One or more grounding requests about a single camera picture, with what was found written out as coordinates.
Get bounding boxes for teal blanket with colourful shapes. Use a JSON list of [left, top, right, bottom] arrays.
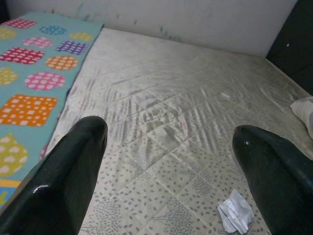
[[0, 12, 105, 211]]

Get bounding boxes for grey patterned quilted mattress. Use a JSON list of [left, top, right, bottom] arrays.
[[40, 27, 313, 235]]

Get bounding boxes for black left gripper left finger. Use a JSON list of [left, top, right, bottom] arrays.
[[0, 116, 109, 235]]

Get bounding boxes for white paper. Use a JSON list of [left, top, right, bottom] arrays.
[[217, 188, 255, 235]]

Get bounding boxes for white pillow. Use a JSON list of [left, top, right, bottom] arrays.
[[290, 96, 313, 140]]

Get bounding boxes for black tufted headboard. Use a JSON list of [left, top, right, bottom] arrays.
[[266, 0, 313, 96]]

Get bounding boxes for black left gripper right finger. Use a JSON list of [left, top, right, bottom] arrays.
[[232, 124, 313, 235]]

